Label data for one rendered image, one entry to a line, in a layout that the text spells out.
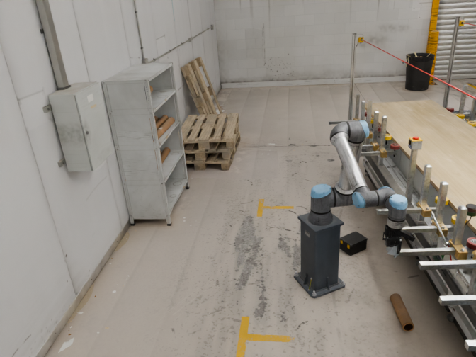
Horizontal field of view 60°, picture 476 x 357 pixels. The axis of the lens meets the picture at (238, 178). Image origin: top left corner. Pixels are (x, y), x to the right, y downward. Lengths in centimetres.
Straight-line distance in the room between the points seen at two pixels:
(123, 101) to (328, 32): 680
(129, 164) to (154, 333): 176
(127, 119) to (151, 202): 90
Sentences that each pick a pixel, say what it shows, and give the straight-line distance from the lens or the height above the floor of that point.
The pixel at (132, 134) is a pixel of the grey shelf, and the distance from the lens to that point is 412.
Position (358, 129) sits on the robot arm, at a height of 138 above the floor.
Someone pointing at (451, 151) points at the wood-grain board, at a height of 90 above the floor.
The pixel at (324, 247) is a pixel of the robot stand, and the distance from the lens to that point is 323.
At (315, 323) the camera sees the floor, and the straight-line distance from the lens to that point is 323.
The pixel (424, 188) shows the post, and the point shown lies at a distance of 298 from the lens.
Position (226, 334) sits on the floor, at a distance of 316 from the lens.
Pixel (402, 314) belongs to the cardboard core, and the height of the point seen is 8.
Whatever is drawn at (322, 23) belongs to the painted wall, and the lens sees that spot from 1005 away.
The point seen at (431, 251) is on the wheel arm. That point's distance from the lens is 255.
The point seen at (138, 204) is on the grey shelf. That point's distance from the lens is 444.
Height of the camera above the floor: 227
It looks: 25 degrees down
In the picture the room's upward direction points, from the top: 4 degrees counter-clockwise
